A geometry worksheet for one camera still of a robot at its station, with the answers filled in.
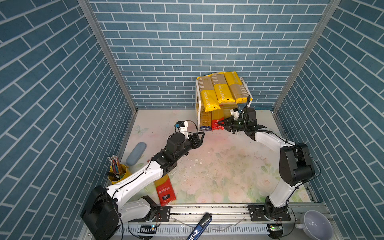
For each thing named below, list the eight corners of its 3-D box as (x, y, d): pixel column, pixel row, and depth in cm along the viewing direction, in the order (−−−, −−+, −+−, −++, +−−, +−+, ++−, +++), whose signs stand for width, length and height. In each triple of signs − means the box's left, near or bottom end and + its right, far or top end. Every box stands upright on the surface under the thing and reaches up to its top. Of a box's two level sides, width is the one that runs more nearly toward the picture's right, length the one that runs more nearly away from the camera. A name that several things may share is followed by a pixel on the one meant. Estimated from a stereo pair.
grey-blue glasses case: (125, 164, 93) (124, 162, 90) (140, 143, 103) (139, 140, 101) (134, 167, 92) (132, 165, 89) (148, 145, 102) (147, 143, 99)
